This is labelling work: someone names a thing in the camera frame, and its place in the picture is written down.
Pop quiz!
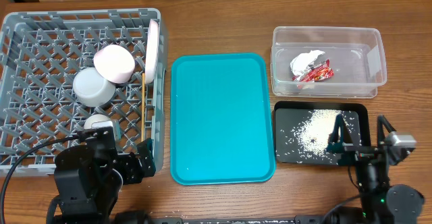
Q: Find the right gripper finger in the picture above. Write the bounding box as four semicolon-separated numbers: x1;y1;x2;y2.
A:
326;114;345;152
377;115;396;146

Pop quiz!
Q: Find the rice pile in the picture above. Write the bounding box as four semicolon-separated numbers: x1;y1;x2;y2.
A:
274;109;361;165

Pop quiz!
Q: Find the wooden chopstick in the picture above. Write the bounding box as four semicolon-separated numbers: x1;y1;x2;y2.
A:
140;72;146;142

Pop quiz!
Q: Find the white cup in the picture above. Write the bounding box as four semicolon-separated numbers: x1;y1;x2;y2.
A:
84;114;110;130

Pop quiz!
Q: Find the grey bowl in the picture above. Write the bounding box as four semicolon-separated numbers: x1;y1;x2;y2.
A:
72;67;115;107

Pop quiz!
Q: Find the red snack wrapper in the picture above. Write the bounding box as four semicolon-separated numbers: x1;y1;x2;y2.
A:
290;50;334;82

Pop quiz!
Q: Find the small pink plate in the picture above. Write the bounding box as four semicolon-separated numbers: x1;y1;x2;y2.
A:
93;45;135;84

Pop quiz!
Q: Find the large white plate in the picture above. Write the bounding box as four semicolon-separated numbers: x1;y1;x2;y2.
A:
144;20;159;84

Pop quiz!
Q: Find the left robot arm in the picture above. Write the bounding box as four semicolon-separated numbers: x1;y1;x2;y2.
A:
47;126;156;223

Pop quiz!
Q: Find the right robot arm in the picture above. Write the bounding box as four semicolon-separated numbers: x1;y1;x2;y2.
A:
321;114;425;223

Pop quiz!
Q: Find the black waste tray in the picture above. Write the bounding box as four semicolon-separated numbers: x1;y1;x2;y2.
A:
273;101;371;165

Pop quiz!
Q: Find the grey dishwasher rack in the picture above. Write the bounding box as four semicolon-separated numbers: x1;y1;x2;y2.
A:
1;8;168;176

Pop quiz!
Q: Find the clear plastic bin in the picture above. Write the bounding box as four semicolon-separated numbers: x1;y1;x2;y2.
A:
271;26;387;99

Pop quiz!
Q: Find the teal serving tray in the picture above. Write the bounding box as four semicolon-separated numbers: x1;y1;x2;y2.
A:
170;53;276;186

